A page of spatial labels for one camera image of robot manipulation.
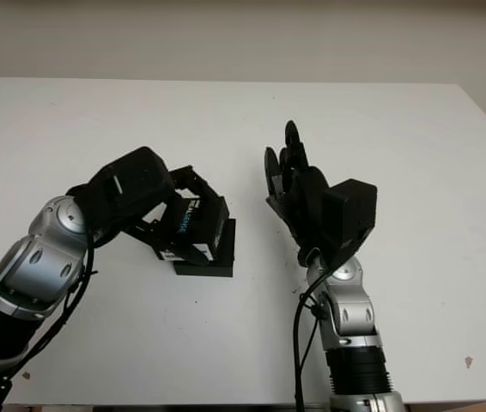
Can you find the black RealSense box lid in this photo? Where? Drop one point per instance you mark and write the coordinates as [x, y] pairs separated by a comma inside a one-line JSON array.
[[204, 227]]

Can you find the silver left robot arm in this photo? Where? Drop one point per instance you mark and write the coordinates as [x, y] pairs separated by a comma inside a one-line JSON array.
[[28, 274]]

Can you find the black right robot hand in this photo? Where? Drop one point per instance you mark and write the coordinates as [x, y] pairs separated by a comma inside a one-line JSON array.
[[307, 201]]

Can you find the black camera box base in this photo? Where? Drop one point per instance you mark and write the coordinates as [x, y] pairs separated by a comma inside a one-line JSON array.
[[221, 266]]

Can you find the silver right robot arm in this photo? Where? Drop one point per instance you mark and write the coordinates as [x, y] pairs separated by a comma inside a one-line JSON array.
[[354, 317]]

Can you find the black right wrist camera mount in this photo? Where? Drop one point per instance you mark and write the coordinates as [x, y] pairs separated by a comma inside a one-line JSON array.
[[350, 214]]

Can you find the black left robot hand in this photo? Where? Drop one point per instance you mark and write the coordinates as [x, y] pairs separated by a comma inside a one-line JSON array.
[[131, 189]]

